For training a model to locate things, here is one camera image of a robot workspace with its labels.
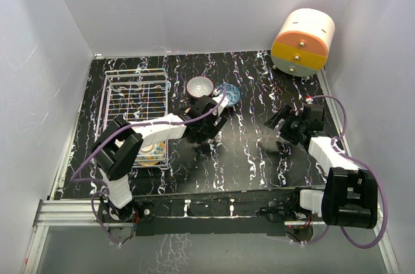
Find grey bowl red rim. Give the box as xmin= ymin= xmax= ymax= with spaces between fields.
xmin=186 ymin=76 xmax=215 ymax=99

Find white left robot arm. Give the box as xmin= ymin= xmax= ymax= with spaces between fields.
xmin=91 ymin=87 xmax=229 ymax=222

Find white wire dish rack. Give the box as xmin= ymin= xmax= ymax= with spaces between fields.
xmin=93 ymin=68 xmax=170 ymax=170

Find orange blue swirl bowl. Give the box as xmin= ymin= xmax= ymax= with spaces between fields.
xmin=136 ymin=141 xmax=166 ymax=166

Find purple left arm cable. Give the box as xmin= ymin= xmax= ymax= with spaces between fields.
xmin=69 ymin=85 xmax=228 ymax=246

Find aluminium frame rail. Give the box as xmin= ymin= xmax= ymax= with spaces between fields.
xmin=21 ymin=199 xmax=111 ymax=274

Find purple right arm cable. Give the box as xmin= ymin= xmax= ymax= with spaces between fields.
xmin=285 ymin=94 xmax=389 ymax=249

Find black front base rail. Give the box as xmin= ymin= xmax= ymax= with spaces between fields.
xmin=98 ymin=188 xmax=323 ymax=236

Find blue patterned bowl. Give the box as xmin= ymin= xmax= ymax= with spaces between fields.
xmin=215 ymin=83 xmax=241 ymax=108

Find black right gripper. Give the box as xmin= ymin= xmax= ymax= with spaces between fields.
xmin=265 ymin=104 xmax=306 ymax=145

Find cylindrical drawer cabinet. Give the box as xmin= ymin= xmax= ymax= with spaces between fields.
xmin=270 ymin=8 xmax=335 ymax=77

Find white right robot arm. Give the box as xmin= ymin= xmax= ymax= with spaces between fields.
xmin=265 ymin=104 xmax=378 ymax=229

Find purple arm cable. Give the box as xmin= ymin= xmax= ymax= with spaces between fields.
xmin=285 ymin=94 xmax=389 ymax=249
xmin=69 ymin=85 xmax=228 ymax=246

